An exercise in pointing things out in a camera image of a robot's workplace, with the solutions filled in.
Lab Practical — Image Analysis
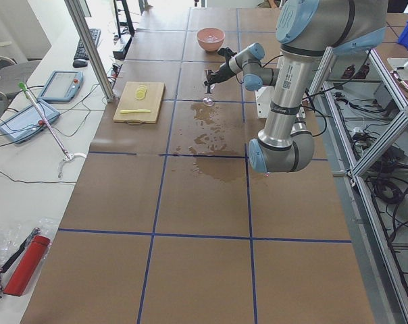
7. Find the clear ice cubes pile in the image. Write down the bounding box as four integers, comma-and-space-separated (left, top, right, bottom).
203, 34, 220, 43

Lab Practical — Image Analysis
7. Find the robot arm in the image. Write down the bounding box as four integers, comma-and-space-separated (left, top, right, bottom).
204, 0, 388, 173

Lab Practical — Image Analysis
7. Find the far teach pendant tablet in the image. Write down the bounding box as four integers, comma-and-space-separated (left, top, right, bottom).
38, 71, 84, 103

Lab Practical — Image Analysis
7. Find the grey office chair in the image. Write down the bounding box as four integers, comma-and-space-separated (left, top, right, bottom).
0, 41, 41, 117

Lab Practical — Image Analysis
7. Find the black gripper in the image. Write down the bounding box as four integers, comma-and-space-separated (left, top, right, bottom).
204, 60, 238, 85

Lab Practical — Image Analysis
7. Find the yellow plastic knife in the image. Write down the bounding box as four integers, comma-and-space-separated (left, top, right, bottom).
120, 109, 152, 114

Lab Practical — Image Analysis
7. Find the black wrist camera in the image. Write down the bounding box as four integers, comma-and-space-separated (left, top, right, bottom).
217, 47, 237, 61

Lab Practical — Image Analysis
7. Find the pink bowl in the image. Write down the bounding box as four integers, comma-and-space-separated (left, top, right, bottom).
197, 28, 225, 52

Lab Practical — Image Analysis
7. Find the aluminium frame post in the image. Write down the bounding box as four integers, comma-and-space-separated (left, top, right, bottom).
64, 0, 115, 103

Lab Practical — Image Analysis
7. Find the clear wine glass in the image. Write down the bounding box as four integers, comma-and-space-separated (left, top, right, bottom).
202, 69, 215, 107

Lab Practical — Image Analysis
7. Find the black computer mouse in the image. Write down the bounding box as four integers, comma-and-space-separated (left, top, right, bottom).
72, 59, 88, 68

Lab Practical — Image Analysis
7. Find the wooden cutting board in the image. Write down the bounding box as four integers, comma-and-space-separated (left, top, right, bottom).
113, 82, 165, 124

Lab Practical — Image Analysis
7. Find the near teach pendant tablet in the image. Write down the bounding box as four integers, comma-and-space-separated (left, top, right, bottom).
0, 100, 60, 144

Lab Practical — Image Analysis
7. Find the teach pendant tablet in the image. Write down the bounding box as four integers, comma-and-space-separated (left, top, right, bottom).
0, 100, 60, 144
38, 71, 84, 103

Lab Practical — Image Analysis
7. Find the metal rod green tip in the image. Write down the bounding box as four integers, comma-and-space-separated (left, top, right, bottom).
18, 82, 87, 179

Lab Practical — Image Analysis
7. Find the red cylinder bottle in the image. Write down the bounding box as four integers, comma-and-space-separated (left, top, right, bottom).
3, 235, 51, 296

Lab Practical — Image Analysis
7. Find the black keyboard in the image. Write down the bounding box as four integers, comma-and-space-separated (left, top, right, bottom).
73, 28, 102, 59

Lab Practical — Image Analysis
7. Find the clear plastic bag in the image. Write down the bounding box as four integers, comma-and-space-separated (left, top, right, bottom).
0, 217, 59, 301

